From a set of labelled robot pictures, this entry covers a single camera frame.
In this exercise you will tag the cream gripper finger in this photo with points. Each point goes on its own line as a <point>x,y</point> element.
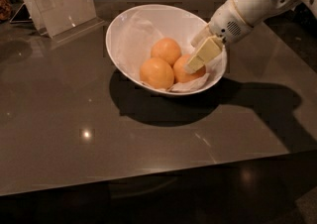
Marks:
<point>201,36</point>
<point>206,50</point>

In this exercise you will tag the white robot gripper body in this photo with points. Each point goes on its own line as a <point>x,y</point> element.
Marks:
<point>225,22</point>

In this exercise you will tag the orange fruit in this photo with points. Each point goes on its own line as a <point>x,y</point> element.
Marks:
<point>157,73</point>
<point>167,49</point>
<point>180,75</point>

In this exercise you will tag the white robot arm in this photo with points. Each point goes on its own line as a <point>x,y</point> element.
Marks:
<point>256,11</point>

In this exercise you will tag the white slanted bowl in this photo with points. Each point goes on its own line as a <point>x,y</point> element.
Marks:
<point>158,23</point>

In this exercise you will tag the orange fruit back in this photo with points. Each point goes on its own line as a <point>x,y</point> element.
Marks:
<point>167,49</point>

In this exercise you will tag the white paper napkin liner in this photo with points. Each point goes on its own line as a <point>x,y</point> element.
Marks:
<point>138,39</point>

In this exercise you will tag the clear acrylic sign holder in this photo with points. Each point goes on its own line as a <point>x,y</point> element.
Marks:
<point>63,20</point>

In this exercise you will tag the brown patterned object far left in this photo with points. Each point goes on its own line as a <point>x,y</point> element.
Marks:
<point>5,10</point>

